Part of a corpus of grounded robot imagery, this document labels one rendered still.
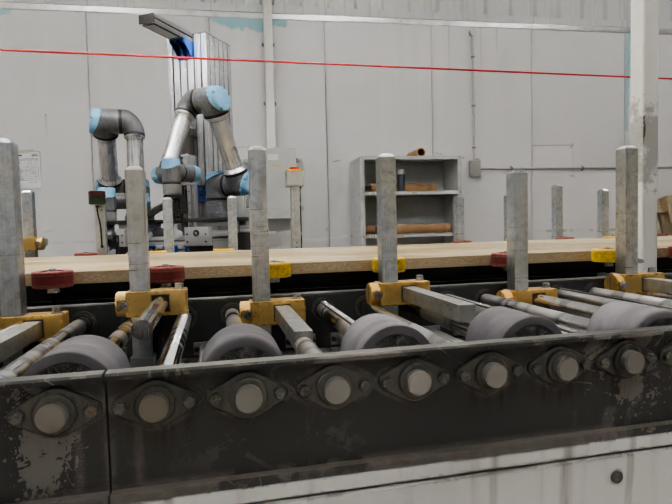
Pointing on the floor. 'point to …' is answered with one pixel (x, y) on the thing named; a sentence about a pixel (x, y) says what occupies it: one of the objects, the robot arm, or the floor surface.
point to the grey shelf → (438, 205)
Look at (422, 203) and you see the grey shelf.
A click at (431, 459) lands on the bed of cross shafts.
